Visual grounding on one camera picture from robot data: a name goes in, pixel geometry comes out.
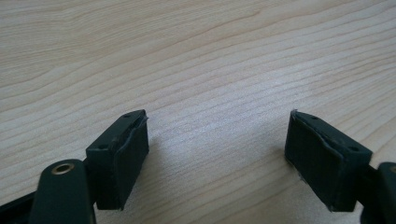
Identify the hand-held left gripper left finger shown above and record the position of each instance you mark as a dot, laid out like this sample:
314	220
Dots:
121	155

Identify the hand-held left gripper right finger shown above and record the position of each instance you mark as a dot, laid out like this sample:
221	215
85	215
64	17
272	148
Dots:
323	161

